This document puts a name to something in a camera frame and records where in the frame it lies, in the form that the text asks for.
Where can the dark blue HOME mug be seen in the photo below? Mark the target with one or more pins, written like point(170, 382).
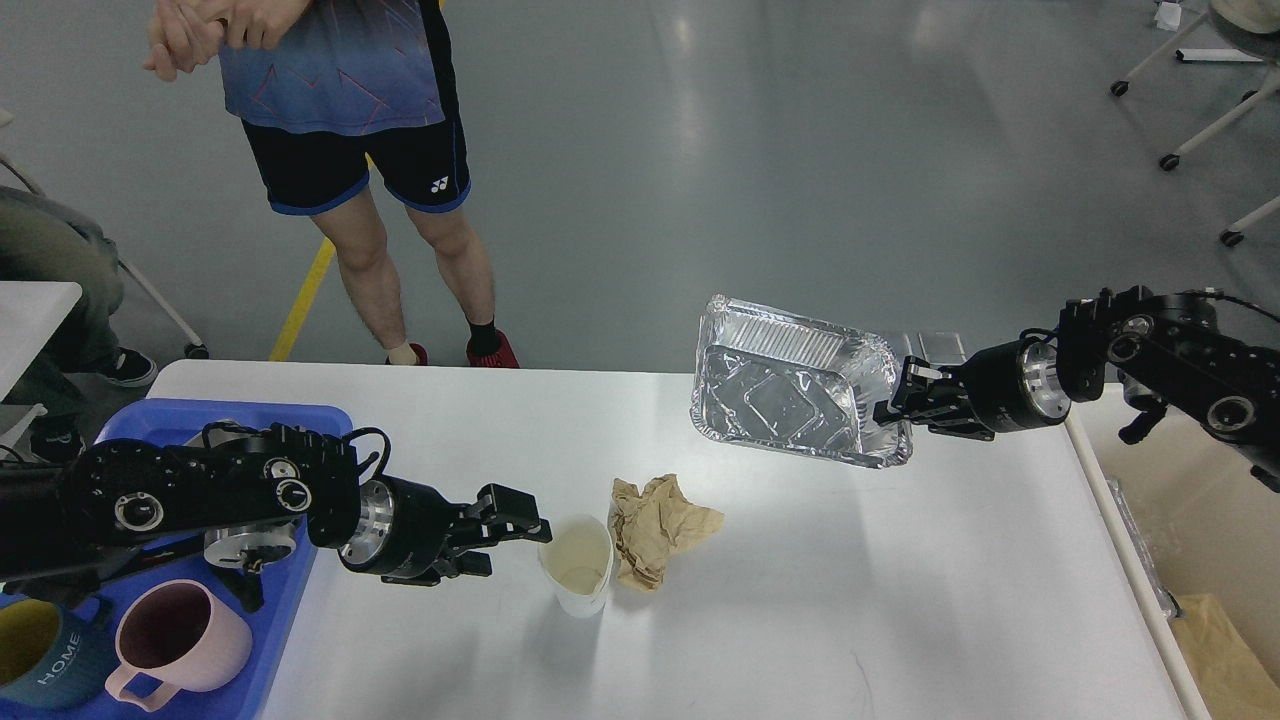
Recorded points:
point(51, 657)

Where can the square stainless steel tray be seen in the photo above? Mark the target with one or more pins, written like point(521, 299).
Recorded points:
point(219, 432)

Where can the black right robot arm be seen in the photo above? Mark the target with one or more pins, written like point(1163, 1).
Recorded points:
point(1167, 351)

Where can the pink plastic mug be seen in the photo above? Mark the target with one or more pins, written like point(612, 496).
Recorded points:
point(177, 637)

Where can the white paper cup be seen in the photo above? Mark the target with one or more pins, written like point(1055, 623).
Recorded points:
point(578, 561)

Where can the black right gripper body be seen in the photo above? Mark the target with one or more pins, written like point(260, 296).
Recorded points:
point(1009, 388)

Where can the person's right hand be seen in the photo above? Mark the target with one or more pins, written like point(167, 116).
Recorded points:
point(180, 38)

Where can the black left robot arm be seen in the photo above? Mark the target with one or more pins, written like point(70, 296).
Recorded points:
point(126, 506)

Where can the brown paper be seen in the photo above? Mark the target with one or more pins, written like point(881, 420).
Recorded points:
point(1231, 680)
point(649, 525)

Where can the white side table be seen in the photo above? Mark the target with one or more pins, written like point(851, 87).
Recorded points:
point(33, 312)

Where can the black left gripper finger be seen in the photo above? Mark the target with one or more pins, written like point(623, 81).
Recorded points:
point(449, 565)
point(500, 514)

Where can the aluminium foil tray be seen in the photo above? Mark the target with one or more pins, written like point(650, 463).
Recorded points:
point(765, 378)

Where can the beige plastic bin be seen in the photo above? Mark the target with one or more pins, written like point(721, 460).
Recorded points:
point(1210, 526)

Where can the brown paper in bin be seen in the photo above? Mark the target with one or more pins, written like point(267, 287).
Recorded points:
point(1231, 680)

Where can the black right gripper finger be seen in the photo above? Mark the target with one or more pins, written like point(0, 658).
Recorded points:
point(923, 381)
point(945, 417)

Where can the person's left hand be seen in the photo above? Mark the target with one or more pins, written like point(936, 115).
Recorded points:
point(255, 24)

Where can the seated person in green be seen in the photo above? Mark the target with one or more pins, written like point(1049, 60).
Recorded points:
point(44, 241)

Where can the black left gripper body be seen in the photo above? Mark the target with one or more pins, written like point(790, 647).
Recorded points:
point(401, 528)

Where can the clear plastic sheet in bin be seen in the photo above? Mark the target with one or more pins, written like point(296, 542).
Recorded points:
point(1169, 606)

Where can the standing person in shorts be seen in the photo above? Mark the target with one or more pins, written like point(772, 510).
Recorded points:
point(357, 86)

